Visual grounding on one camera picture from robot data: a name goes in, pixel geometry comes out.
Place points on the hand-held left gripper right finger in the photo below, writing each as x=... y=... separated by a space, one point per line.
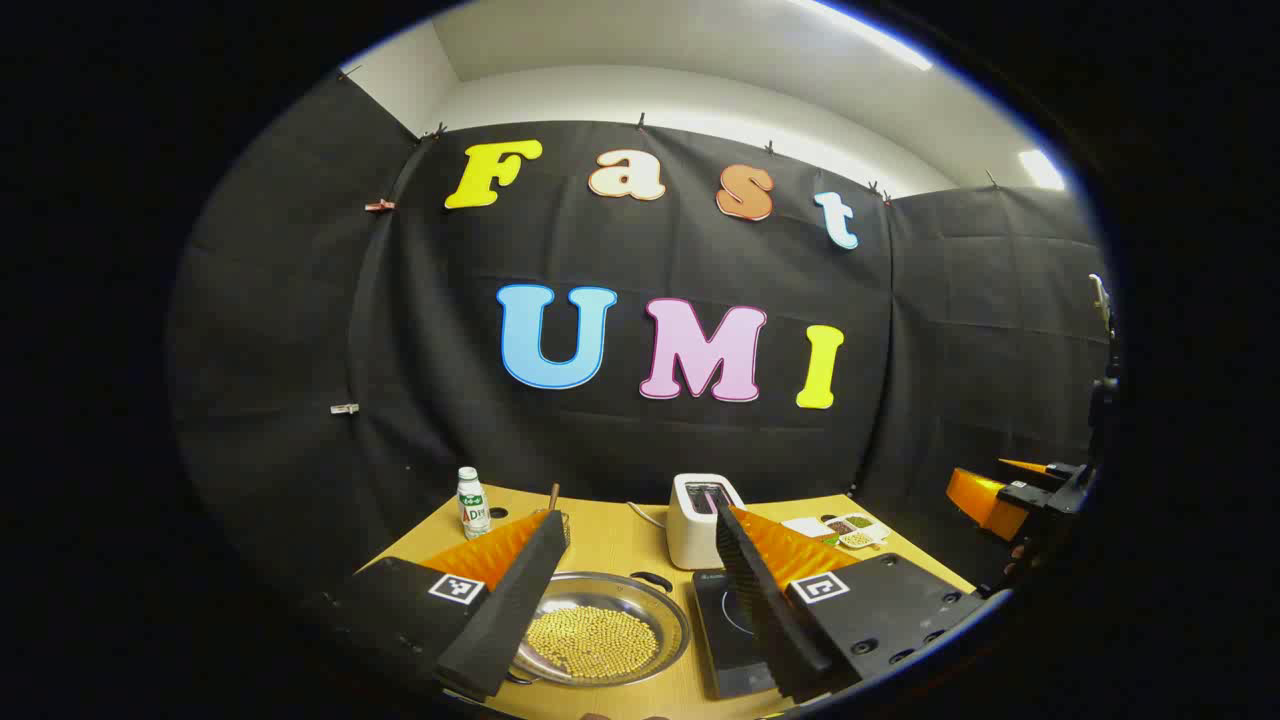
x=770 y=620

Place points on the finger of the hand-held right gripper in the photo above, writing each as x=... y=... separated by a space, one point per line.
x=980 y=500
x=1025 y=467

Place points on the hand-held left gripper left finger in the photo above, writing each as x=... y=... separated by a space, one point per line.
x=510 y=610

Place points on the black induction cooktop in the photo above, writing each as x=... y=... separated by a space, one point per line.
x=725 y=640

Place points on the pile of yellow soybeans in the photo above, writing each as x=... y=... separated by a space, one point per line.
x=600 y=645

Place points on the sandwich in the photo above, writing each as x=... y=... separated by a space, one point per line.
x=806 y=526

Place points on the white bottle with green label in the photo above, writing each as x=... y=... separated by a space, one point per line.
x=473 y=510

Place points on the white toaster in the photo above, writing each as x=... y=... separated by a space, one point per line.
x=690 y=535

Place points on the white divided dish of beans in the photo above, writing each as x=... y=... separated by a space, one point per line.
x=855 y=530

